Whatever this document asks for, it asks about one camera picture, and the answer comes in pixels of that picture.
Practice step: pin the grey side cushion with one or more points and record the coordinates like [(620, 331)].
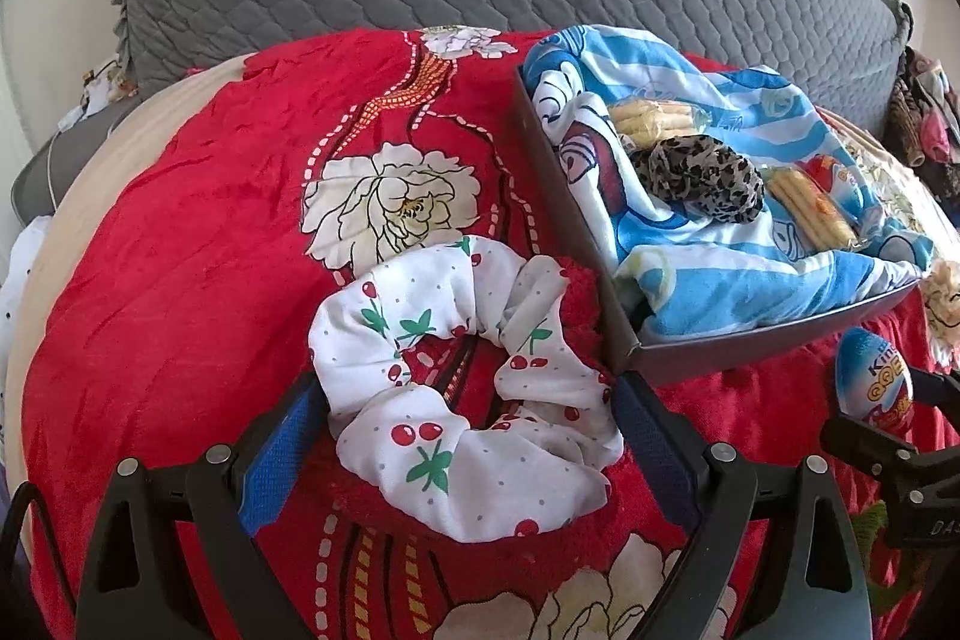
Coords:
[(45, 175)]

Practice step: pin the chocolate egg with red half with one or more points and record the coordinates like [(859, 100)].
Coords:
[(874, 377)]

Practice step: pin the red floral blanket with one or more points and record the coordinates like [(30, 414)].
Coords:
[(187, 250)]

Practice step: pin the grey cardboard box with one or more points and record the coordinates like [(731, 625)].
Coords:
[(697, 359)]

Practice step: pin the pile of clothes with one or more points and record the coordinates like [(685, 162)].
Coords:
[(926, 123)]

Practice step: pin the leopard print scrunchie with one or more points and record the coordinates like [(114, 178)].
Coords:
[(697, 175)]

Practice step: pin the large wafer packet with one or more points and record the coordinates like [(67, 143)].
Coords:
[(652, 119)]

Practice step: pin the white dotted cloth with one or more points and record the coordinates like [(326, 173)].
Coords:
[(19, 265)]

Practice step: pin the beige organza scrunchie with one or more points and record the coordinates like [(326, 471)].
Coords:
[(945, 302)]

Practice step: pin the small yellow wafer packet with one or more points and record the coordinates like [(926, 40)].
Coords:
[(810, 209)]

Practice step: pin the chocolate egg with blue half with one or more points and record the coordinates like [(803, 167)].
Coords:
[(840, 179)]

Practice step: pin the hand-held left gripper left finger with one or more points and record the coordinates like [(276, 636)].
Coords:
[(274, 467)]

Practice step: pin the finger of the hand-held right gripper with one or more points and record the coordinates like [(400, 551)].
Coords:
[(937, 389), (862, 452)]

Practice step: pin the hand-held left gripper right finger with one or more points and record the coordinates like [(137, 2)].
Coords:
[(652, 437)]

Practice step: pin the blue striped cartoon cloth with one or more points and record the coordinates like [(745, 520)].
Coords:
[(720, 280)]

